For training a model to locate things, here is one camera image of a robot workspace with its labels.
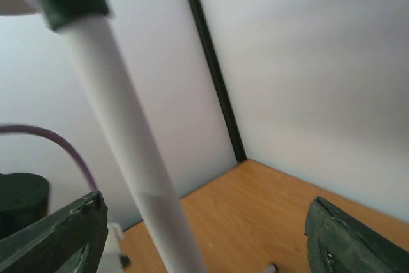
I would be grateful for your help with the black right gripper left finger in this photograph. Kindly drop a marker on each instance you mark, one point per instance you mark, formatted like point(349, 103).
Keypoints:
point(69, 240)

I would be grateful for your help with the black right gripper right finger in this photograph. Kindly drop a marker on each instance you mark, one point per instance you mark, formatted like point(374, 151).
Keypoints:
point(337, 242)

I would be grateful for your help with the white tripod music stand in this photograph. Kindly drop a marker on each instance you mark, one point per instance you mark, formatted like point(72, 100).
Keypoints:
point(84, 27)

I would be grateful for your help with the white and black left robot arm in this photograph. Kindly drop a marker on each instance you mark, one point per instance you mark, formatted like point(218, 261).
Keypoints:
point(24, 201)

